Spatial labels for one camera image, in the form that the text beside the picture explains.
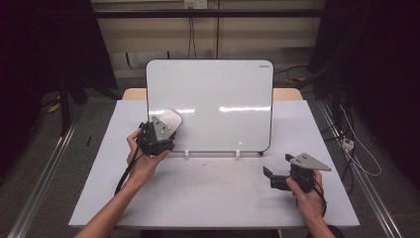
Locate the black metal stand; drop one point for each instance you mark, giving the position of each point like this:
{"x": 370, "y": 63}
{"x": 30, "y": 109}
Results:
{"x": 65, "y": 105}

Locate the white board eraser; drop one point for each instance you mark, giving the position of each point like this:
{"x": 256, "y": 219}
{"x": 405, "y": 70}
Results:
{"x": 171, "y": 119}

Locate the white whiteboard foot clip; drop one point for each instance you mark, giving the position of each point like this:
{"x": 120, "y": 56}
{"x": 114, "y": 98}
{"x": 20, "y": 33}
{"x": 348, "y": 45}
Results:
{"x": 237, "y": 153}
{"x": 186, "y": 153}

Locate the person's left hand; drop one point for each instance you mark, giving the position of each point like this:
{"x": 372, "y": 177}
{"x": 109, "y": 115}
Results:
{"x": 143, "y": 167}

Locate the wooden table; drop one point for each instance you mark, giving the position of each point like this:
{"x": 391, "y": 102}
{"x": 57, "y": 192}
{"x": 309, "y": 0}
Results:
{"x": 287, "y": 94}

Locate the person's right hand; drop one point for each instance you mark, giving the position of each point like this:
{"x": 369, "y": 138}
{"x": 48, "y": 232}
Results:
{"x": 308, "y": 201}

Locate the white wall socket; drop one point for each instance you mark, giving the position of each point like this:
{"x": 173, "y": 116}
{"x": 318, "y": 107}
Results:
{"x": 195, "y": 3}

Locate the white whiteboard with black rim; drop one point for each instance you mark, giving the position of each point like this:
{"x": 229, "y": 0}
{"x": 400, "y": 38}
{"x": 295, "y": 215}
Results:
{"x": 218, "y": 99}

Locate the black curtain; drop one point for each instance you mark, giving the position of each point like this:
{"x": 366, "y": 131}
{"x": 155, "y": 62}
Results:
{"x": 379, "y": 49}
{"x": 46, "y": 46}

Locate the black pen on floor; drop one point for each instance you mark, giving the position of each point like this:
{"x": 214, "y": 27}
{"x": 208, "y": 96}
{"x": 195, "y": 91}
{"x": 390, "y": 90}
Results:
{"x": 88, "y": 140}

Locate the white power strip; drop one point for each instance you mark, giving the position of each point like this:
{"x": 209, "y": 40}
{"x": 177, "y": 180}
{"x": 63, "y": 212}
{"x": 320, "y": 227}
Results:
{"x": 347, "y": 144}

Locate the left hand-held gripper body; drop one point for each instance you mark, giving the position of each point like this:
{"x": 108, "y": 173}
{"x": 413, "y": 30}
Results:
{"x": 155, "y": 142}

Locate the aluminium floor rail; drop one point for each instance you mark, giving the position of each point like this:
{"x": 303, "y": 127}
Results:
{"x": 369, "y": 195}
{"x": 39, "y": 185}

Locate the black horizontal metal bar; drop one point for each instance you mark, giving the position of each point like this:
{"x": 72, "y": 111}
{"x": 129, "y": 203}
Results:
{"x": 211, "y": 13}

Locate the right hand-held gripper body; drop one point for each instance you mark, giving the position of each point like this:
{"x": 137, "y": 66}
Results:
{"x": 305, "y": 172}

